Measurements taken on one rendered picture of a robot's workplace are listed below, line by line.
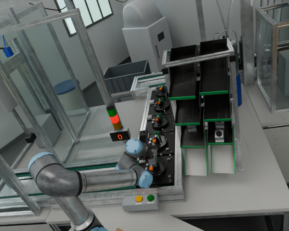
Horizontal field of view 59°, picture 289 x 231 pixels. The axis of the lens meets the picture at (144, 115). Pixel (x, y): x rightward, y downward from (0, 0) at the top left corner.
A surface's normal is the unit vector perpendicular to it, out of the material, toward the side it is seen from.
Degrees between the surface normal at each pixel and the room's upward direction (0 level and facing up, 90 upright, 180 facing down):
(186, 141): 25
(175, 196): 90
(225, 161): 45
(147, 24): 71
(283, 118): 0
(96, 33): 90
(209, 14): 90
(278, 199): 0
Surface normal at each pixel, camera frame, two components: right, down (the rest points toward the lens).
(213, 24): -0.57, 0.57
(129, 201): -0.25, -0.81
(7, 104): 0.96, -0.15
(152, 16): 0.63, -0.08
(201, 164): -0.37, -0.15
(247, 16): -0.11, 0.57
